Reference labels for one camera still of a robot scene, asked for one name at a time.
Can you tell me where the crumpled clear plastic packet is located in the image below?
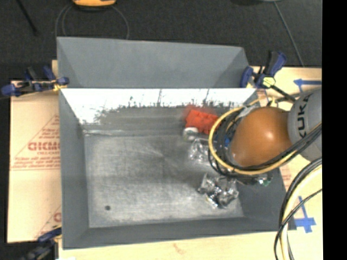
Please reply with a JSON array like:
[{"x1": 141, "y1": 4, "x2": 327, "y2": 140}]
[{"x1": 197, "y1": 173, "x2": 240, "y2": 210}]

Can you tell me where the small clear glass object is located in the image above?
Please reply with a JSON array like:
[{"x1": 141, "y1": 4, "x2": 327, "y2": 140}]
[{"x1": 188, "y1": 139, "x2": 211, "y2": 164}]

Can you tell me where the small white round object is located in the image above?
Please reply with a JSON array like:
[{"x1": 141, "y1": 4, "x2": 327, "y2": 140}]
[{"x1": 182, "y1": 127, "x2": 200, "y2": 142}]

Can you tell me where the red toy block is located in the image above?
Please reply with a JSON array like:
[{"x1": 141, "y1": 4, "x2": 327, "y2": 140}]
[{"x1": 184, "y1": 109, "x2": 219, "y2": 135}]

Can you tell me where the grey metal bin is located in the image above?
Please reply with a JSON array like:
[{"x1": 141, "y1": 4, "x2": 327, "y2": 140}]
[{"x1": 56, "y1": 36, "x2": 288, "y2": 249}]

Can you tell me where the brown cardboard board, red print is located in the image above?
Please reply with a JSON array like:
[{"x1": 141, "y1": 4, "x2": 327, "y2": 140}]
[{"x1": 6, "y1": 59, "x2": 63, "y2": 244}]

